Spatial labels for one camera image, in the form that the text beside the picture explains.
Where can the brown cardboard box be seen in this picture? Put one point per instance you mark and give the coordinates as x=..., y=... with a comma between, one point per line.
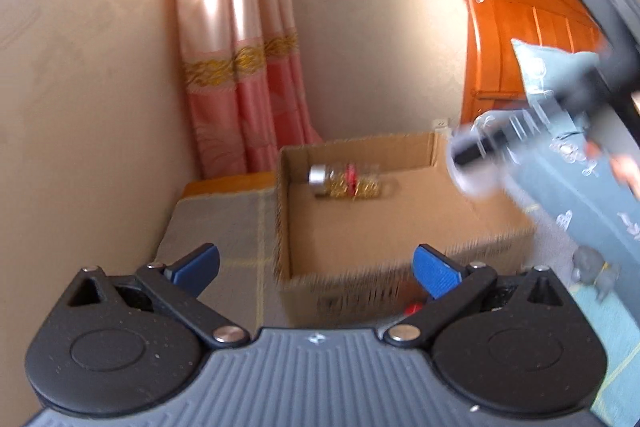
x=375, y=227

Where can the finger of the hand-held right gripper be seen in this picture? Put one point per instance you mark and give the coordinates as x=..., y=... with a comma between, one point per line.
x=500, y=139

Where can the person's right hand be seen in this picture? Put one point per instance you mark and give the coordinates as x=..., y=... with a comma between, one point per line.
x=627, y=172

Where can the white wall socket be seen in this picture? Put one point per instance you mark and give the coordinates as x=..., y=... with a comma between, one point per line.
x=441, y=123

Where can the orange wooden headboard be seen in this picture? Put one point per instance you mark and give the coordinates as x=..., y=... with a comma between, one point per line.
x=525, y=37

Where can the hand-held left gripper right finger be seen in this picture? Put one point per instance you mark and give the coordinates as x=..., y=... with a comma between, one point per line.
x=435, y=274

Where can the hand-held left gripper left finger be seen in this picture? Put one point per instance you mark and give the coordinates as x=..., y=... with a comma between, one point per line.
x=197, y=264

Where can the grey blue checked blanket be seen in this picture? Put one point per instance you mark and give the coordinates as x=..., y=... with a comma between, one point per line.
x=220, y=237

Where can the light blue pillow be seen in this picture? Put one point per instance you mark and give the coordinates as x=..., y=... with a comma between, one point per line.
x=555, y=72

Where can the grey toy figure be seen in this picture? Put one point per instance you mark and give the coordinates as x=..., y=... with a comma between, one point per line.
x=595, y=272

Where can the pink patterned curtain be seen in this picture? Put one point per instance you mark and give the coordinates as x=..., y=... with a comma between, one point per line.
x=225, y=57

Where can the blue floral bedsheet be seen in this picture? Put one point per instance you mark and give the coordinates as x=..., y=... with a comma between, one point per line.
x=590, y=207

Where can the capsule bottle with silver cap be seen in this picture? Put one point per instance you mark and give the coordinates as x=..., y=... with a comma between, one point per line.
x=345, y=181

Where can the red toy train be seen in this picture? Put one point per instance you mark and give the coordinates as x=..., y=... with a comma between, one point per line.
x=414, y=308

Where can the orange wooden bed rail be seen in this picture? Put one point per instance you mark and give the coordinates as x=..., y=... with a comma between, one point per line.
x=225, y=184

